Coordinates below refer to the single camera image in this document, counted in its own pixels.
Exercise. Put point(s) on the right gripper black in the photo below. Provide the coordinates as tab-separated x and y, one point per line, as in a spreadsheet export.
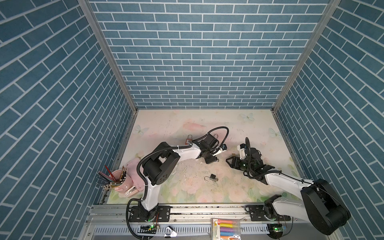
234	162

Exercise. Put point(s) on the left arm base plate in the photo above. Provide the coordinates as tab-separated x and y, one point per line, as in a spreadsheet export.
157	214

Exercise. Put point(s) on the marker pack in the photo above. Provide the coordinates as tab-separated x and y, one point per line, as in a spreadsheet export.
225	229

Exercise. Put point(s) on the metal binder clip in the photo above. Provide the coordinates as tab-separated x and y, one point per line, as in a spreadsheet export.
170	232

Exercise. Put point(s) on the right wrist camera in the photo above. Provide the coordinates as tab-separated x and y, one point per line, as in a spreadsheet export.
242	151

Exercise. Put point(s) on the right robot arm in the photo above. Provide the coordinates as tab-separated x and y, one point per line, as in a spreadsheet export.
315	202

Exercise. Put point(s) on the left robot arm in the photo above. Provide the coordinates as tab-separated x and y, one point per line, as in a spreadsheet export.
155	168

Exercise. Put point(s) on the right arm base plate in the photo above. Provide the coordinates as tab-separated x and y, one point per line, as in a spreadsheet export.
265	213

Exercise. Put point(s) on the red padlock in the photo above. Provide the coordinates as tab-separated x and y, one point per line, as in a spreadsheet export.
189	140

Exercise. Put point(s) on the black padlock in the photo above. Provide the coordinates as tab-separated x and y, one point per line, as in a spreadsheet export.
212	178

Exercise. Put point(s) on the aluminium front rail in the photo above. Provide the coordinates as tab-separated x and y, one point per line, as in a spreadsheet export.
180	213

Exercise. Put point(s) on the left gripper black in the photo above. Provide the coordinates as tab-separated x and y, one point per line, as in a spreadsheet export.
211	160

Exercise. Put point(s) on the pink pencil case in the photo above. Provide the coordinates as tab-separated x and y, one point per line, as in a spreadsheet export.
133	183

